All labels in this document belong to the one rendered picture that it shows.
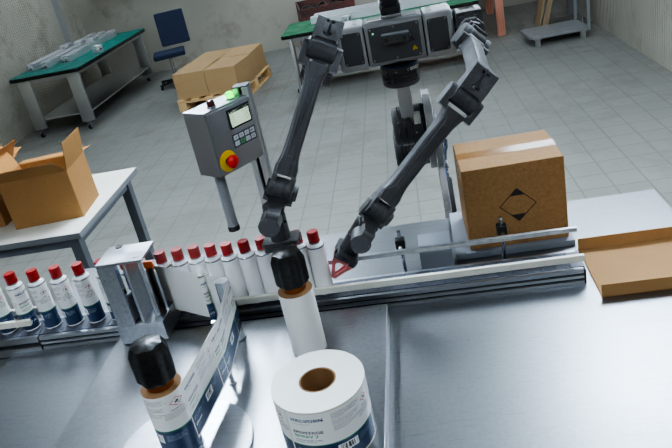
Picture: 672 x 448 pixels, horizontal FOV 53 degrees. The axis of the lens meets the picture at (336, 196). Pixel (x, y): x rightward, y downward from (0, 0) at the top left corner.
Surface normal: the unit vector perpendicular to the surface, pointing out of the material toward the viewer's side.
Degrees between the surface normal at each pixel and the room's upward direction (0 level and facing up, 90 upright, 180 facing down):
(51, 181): 90
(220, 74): 90
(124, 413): 0
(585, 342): 0
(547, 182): 90
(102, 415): 0
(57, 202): 90
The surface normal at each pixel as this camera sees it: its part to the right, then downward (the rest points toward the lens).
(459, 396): -0.19, -0.90
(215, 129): 0.76, 0.12
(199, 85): -0.14, 0.42
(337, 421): 0.39, 0.30
